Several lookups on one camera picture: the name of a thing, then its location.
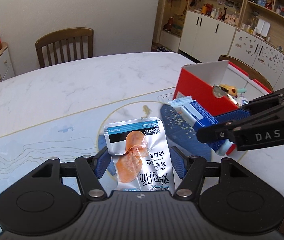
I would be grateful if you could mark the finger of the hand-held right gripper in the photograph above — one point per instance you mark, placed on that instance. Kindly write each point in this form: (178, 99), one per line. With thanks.
(232, 116)
(214, 132)

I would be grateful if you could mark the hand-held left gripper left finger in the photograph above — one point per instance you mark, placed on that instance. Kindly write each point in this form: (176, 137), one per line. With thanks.
(102, 163)

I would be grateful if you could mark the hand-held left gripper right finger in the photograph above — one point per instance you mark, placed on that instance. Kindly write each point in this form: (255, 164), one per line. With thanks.
(178, 162)

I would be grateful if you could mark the clear plastic packet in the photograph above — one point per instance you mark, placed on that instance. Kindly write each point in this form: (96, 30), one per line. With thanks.
(243, 100)

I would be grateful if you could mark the blue snack packet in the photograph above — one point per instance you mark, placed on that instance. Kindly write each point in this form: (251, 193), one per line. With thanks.
(199, 112)

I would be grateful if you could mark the yellow plush toy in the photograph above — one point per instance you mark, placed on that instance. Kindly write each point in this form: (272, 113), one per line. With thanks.
(230, 88)

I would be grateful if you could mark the gold foil snack packet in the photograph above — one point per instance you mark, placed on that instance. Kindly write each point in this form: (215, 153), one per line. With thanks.
(218, 91)

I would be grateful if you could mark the chicken breast silver packet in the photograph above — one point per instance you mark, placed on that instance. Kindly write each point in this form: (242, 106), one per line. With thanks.
(137, 155)

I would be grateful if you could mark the red cardboard box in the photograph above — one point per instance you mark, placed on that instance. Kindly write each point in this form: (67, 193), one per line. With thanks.
(194, 90)

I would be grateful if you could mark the white marble desktop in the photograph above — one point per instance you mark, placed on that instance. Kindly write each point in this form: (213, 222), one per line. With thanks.
(82, 80)

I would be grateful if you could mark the dark wooden chair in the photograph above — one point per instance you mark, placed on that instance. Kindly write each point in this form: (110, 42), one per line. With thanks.
(64, 33)
(252, 71)

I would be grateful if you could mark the yellow bottle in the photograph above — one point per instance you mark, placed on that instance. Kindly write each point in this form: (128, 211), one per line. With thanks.
(204, 9)

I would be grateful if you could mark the white wooden wall cabinet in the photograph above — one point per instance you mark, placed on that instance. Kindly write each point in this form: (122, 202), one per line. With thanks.
(202, 35)

